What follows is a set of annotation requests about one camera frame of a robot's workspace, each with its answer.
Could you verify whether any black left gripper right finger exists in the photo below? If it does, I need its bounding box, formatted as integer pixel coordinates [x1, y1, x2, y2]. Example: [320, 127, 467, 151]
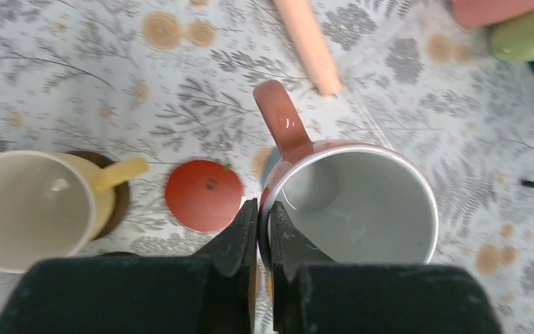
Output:
[269, 202, 502, 333]

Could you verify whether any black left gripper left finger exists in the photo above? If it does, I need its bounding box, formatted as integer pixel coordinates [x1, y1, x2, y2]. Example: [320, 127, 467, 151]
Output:
[0, 199, 258, 333]

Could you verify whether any red smiley coaster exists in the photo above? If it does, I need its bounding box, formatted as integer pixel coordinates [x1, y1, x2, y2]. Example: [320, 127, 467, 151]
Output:
[164, 159, 245, 232]

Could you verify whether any pink mug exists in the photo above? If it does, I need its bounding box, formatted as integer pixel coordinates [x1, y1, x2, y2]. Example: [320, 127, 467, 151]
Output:
[450, 0, 534, 28]
[252, 80, 439, 268]

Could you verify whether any dark walnut coaster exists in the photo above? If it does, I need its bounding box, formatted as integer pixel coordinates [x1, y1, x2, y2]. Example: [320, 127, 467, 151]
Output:
[66, 150, 131, 240]

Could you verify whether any blue-grey smiley coaster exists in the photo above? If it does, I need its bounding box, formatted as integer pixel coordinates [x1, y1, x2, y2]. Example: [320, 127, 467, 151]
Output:
[261, 148, 281, 187]

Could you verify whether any yellow mug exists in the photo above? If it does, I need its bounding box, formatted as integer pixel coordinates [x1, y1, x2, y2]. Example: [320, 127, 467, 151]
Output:
[0, 150, 148, 273]

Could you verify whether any pink mug back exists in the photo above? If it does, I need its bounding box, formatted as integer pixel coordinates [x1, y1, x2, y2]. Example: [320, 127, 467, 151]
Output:
[450, 0, 534, 28]

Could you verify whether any light green mug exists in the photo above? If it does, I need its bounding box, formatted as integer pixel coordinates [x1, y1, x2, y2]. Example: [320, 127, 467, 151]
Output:
[489, 10, 534, 62]

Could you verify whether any pink silicone microphone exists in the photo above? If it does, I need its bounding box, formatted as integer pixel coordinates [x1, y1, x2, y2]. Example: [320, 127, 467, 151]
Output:
[273, 0, 342, 96]

